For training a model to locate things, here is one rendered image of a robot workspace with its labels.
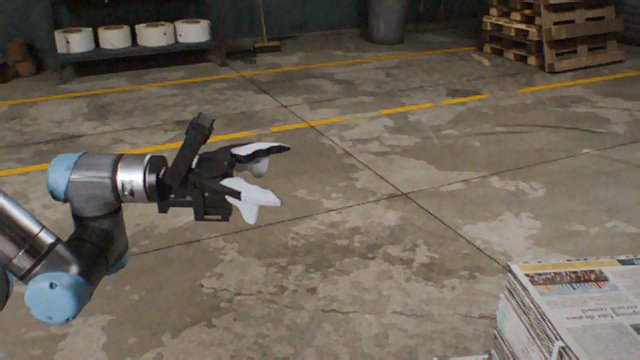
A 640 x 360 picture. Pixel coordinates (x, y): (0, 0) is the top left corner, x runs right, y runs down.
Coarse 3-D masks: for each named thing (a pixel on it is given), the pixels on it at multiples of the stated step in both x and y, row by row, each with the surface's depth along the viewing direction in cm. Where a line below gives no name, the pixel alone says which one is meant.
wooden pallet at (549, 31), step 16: (544, 0) 597; (560, 0) 599; (576, 0) 610; (592, 0) 640; (608, 0) 649; (544, 16) 604; (560, 16) 618; (576, 16) 627; (592, 16) 642; (608, 16) 652; (544, 32) 606; (560, 32) 603; (576, 32) 615; (592, 32) 627; (608, 32) 654; (544, 48) 610; (560, 48) 622; (576, 48) 634; (608, 48) 657; (544, 64) 615; (560, 64) 607; (576, 64) 619; (592, 64) 631
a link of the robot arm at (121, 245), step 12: (120, 204) 89; (72, 216) 87; (84, 216) 85; (108, 216) 86; (120, 216) 89; (84, 228) 85; (96, 228) 86; (108, 228) 87; (120, 228) 89; (96, 240) 84; (108, 240) 86; (120, 240) 89; (108, 252) 84; (120, 252) 90; (108, 264) 84; (120, 264) 91
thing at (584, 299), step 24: (528, 264) 92; (552, 264) 92; (576, 264) 92; (600, 264) 92; (624, 264) 92; (528, 288) 86; (552, 288) 86; (576, 288) 86; (600, 288) 86; (624, 288) 86; (552, 312) 81; (576, 312) 81; (600, 312) 81; (624, 312) 81; (576, 336) 76; (600, 336) 76; (624, 336) 76
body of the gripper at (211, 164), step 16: (160, 160) 85; (208, 160) 85; (224, 160) 85; (160, 176) 85; (192, 176) 82; (208, 176) 81; (224, 176) 84; (160, 192) 85; (176, 192) 86; (192, 192) 83; (160, 208) 87; (208, 208) 85; (224, 208) 85
